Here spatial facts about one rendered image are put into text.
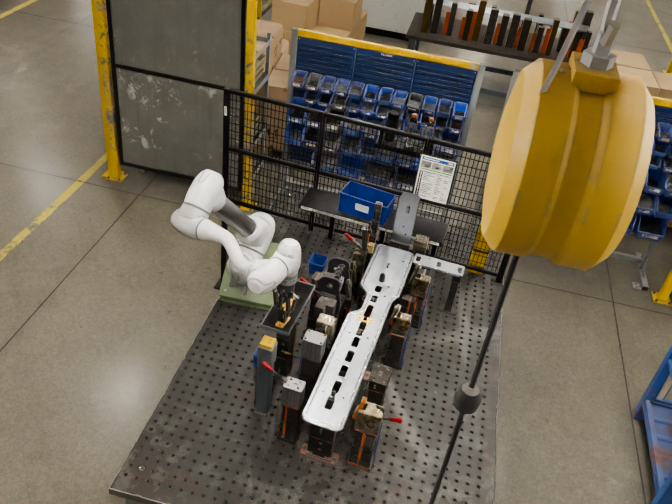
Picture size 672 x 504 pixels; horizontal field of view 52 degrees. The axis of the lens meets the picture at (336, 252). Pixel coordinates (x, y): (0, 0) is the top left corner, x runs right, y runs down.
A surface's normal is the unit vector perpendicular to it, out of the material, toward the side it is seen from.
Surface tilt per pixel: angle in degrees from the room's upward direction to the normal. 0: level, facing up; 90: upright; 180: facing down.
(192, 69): 92
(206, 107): 90
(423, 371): 0
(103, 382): 0
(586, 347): 0
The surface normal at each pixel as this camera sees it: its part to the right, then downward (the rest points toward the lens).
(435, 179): -0.29, 0.55
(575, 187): -0.17, 0.28
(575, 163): -0.13, 0.06
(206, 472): 0.11, -0.79
